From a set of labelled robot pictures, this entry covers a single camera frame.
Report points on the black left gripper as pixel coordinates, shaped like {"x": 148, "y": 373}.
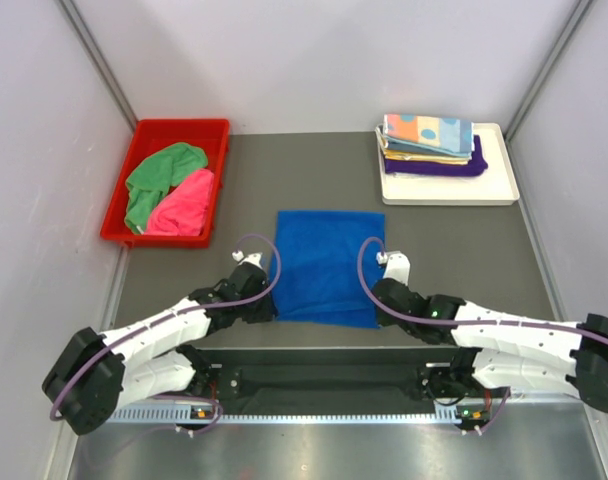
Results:
{"x": 265, "y": 313}

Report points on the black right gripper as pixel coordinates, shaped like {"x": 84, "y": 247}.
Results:
{"x": 384, "y": 319}

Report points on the royal blue towel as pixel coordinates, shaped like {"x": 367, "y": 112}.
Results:
{"x": 319, "y": 280}

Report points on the yellow and blue cartoon towel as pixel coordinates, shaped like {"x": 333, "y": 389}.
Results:
{"x": 399, "y": 154}

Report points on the light blue patterned towel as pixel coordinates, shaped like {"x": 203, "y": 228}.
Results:
{"x": 427, "y": 134}

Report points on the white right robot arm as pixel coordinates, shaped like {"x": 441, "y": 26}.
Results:
{"x": 498, "y": 350}

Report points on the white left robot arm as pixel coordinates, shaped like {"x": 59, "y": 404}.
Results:
{"x": 98, "y": 373}

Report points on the pink towel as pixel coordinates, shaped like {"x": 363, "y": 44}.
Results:
{"x": 184, "y": 211}

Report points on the cream folded towel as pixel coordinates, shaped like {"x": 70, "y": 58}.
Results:
{"x": 432, "y": 160}

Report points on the green towel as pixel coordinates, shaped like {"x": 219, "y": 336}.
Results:
{"x": 153, "y": 179}

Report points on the red plastic bin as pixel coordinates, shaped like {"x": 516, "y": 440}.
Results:
{"x": 151, "y": 135}

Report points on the white plastic tray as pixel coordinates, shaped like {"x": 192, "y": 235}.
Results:
{"x": 496, "y": 186}

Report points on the purple folded towel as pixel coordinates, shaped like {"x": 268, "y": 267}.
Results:
{"x": 474, "y": 167}

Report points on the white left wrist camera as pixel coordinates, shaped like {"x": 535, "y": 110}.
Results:
{"x": 251, "y": 260}

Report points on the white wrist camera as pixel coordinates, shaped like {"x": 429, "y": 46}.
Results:
{"x": 395, "y": 265}
{"x": 251, "y": 260}

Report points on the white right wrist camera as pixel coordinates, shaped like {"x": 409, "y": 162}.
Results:
{"x": 395, "y": 265}

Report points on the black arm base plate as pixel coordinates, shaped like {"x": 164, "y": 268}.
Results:
{"x": 330, "y": 380}

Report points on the grey slotted cable duct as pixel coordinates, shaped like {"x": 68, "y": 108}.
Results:
{"x": 185, "y": 413}

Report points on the left aluminium frame post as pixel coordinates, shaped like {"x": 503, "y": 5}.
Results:
{"x": 74, "y": 17}

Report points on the aluminium frame post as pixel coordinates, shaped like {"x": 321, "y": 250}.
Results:
{"x": 562, "y": 40}
{"x": 74, "y": 17}

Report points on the right aluminium frame post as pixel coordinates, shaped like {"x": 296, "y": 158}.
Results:
{"x": 562, "y": 40}

